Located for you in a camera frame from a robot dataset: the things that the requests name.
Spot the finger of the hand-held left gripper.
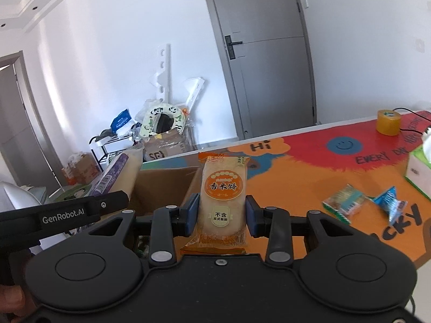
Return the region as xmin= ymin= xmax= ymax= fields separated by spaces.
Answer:
xmin=88 ymin=190 xmax=131 ymax=216

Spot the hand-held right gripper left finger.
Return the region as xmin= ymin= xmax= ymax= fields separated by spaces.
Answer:
xmin=88 ymin=193 xmax=202 ymax=266

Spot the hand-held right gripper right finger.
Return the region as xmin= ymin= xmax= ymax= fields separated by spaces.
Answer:
xmin=245 ymin=195 xmax=352 ymax=266

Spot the large purple snack packet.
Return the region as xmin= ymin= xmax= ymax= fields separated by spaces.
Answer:
xmin=90 ymin=147 xmax=144 ymax=197

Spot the orange rice cracker packet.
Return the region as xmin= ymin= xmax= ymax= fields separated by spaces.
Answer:
xmin=179 ymin=152 xmax=252 ymax=257

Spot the cardboard box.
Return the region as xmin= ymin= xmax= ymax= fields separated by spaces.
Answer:
xmin=143 ymin=131 xmax=190 ymax=163
xmin=127 ymin=166 xmax=203 ymax=259

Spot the person's left hand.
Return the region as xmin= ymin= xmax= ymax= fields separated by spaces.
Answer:
xmin=0 ymin=284 xmax=36 ymax=323

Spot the small orange carton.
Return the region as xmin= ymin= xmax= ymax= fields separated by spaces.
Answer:
xmin=62 ymin=153 xmax=99 ymax=186

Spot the black shoe rack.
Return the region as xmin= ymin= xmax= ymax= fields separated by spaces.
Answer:
xmin=89 ymin=134 xmax=136 ymax=167

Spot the cardboard box on floor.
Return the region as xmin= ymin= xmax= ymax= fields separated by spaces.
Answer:
xmin=143 ymin=131 xmax=190 ymax=163

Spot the blue plastic bag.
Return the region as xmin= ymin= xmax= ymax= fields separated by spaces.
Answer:
xmin=111 ymin=108 xmax=133 ymax=132

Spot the panda print toilet seat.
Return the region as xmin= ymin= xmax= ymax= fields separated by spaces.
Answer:
xmin=140 ymin=104 xmax=186 ymax=139

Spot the green white cracker packet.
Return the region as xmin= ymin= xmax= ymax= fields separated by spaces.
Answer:
xmin=321 ymin=184 xmax=366 ymax=225

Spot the dark grey side door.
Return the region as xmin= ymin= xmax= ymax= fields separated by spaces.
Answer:
xmin=0 ymin=50 xmax=65 ymax=189

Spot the short white shelf board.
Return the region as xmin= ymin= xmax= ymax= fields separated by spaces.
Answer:
xmin=183 ymin=77 xmax=206 ymax=112

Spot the tall white perforated board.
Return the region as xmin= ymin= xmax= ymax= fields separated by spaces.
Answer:
xmin=148 ymin=43 xmax=171 ymax=105

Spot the blue triangular snack packet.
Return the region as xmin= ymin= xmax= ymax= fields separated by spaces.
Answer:
xmin=371 ymin=186 xmax=409 ymax=227

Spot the brown tape roll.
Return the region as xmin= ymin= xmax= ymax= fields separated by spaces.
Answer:
xmin=376 ymin=109 xmax=402 ymax=136

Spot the green tissue box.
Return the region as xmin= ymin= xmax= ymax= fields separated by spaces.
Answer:
xmin=403 ymin=126 xmax=431 ymax=200

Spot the black door handle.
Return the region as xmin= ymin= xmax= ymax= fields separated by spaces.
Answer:
xmin=224 ymin=35 xmax=243 ymax=60

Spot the black cable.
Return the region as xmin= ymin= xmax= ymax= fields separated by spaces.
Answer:
xmin=392 ymin=107 xmax=431 ymax=132

